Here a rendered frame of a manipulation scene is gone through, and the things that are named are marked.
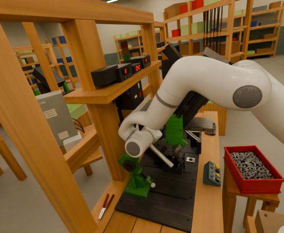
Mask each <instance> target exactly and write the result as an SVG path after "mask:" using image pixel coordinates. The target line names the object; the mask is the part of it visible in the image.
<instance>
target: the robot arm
mask: <svg viewBox="0 0 284 233"><path fill-rule="evenodd" d="M189 91H195V92H197V93H199V94H201V95H202V96H204V97H205V98H207V99H208V100H210V101H212V102H213V103H215V104H217V105H219V106H221V107H224V108H226V109H230V110H236V111H251V112H252V113H253V114H254V116H255V117H256V118H257V119H258V120H259V122H260V123H261V124H262V125H263V126H264V127H265V128H266V129H267V130H268V131H269V132H270V133H271V134H272V135H273V136H275V137H276V138H277V139H278V140H279V141H280V142H282V143H283V144H284V86H283V85H282V84H281V83H280V82H279V81H278V80H277V79H275V78H274V77H273V76H272V75H271V74H270V73H269V72H267V71H266V70H265V69H264V68H263V67H262V66H261V65H259V64H258V63H256V62H254V61H251V60H242V61H238V62H236V63H234V64H233V65H229V64H226V63H223V62H220V61H218V60H215V59H212V58H209V57H204V56H185V57H183V58H180V59H179V60H177V61H176V62H175V63H174V64H173V65H172V67H171V68H170V70H169V71H168V73H167V75H166V76H165V78H164V80H163V82H162V83H161V85H160V87H159V89H158V91H157V93H156V95H155V96H154V98H153V100H152V102H151V104H150V106H149V107H148V109H147V111H138V112H134V113H132V114H130V115H128V116H127V117H126V118H125V119H124V120H123V122H122V124H121V126H120V128H119V130H118V135H119V136H120V137H121V138H122V139H123V140H124V141H125V142H126V143H125V150H126V152H127V154H128V155H130V156H131V157H134V158H137V157H139V156H141V155H142V154H143V153H144V151H145V150H146V149H147V148H148V147H149V146H150V145H151V144H154V142H156V141H157V140H162V139H163V138H162V133H161V128H162V127H163V126H164V125H165V124H166V122H167V121H168V120H169V118H170V117H171V116H172V114H173V113H174V111H175V110H176V109H177V107H178V106H179V105H180V103H181V102H182V100H183V99H184V98H185V96H186V95H187V94H188V92H189ZM133 124H140V125H143V126H144V127H143V128H142V130H141V131H139V130H137V129H136V128H135V127H134V126H133ZM278 233H284V226H282V227H281V228H280V229H279V231H278Z"/></svg>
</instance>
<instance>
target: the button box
mask: <svg viewBox="0 0 284 233"><path fill-rule="evenodd" d="M210 162H211V161H209V162H207V163H206V164H205V165H204V175H203V183H204V184H206V185H212V186H216V187H219V186H221V181H220V182H217V181H216V178H217V176H216V173H217V172H216V169H217V168H216V167H215V165H216V164H214V163H213V165H211V164H210ZM210 166H212V167H213V169H211V168H210ZM210 170H211V171H212V172H213V173H211V172H210ZM219 171H220V168H219ZM218 174H219V175H220V172H219V173H218ZM210 175H212V176H213V178H211V177H210ZM218 178H219V179H220V180H221V176H220V177H218Z"/></svg>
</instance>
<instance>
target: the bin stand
mask: <svg viewBox="0 0 284 233"><path fill-rule="evenodd" d="M236 196H243V197H248V201H247V205H246V210H245V215H244V219H243V228H246V225H247V222H246V218H247V216H252V217H253V215H254V209H255V205H256V202H257V199H258V200H262V201H263V203H262V207H261V210H264V211H269V212H275V209H276V208H278V206H279V203H280V200H279V197H278V195H277V194H241V193H240V191H239V189H238V187H237V185H236V183H235V181H234V179H233V177H232V175H231V173H230V171H229V169H228V167H227V165H226V163H225V161H224V178H223V188H222V202H223V220H224V233H231V232H232V226H233V220H234V214H235V208H236V200H237V198H236Z"/></svg>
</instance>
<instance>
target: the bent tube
mask: <svg viewBox="0 0 284 233"><path fill-rule="evenodd" d="M149 148H150V149H151V150H152V151H153V152H154V153H155V154H156V155H157V156H158V157H159V158H160V159H161V160H162V161H163V162H164V163H166V164H167V165H168V166H169V167H170V168H171V167H172V166H173V165H174V164H173V163H172V162H171V161H170V160H169V159H167V158H166V157H165V156H164V155H163V154H162V153H161V152H160V151H159V150H158V149H157V148H155V147H154V145H153V144H151V145H150V146H149Z"/></svg>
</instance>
